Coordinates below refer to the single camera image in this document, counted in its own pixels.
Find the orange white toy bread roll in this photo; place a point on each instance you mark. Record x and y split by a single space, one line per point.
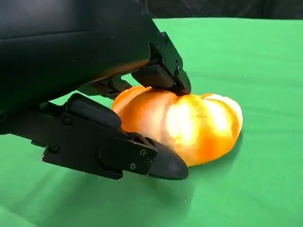
201 127

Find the black backdrop curtain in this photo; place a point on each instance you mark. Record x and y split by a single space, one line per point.
213 8

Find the green table cloth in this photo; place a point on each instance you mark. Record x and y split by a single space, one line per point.
236 59

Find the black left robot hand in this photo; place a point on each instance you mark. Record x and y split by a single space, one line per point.
59 47

